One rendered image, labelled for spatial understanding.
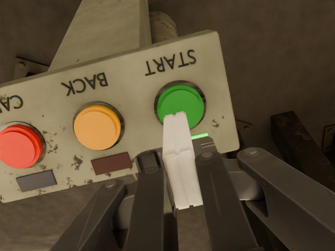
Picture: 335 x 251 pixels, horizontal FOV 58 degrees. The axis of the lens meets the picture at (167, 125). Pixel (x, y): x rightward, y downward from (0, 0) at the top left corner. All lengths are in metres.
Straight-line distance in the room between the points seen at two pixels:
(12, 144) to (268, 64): 0.82
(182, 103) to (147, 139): 0.05
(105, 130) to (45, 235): 1.33
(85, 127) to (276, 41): 0.77
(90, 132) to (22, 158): 0.07
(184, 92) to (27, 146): 0.15
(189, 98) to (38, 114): 0.13
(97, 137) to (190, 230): 1.29
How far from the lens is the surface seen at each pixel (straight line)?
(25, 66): 0.96
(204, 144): 0.16
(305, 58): 1.04
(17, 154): 0.30
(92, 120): 0.27
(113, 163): 0.29
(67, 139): 0.29
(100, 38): 0.36
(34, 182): 0.32
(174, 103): 0.25
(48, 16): 0.89
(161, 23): 0.77
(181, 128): 0.17
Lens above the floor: 0.82
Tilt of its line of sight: 52 degrees down
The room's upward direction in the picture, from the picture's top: 173 degrees clockwise
